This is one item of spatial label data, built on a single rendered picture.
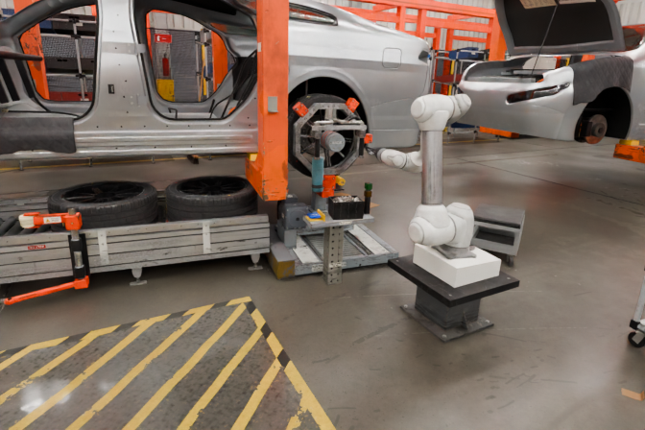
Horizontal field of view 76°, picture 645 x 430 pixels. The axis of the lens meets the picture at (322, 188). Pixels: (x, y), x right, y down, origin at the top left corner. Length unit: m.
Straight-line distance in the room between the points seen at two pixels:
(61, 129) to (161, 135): 0.60
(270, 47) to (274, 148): 0.60
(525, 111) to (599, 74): 0.74
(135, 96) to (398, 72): 1.98
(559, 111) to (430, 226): 3.03
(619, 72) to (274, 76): 3.76
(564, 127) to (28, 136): 4.64
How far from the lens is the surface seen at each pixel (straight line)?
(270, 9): 2.60
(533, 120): 4.89
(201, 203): 2.85
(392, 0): 10.79
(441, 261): 2.26
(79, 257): 2.81
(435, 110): 2.08
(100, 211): 2.86
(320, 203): 3.38
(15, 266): 2.94
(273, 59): 2.58
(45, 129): 3.16
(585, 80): 4.98
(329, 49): 3.25
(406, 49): 3.54
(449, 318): 2.39
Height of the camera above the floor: 1.32
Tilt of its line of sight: 15 degrees down
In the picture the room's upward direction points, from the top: 2 degrees clockwise
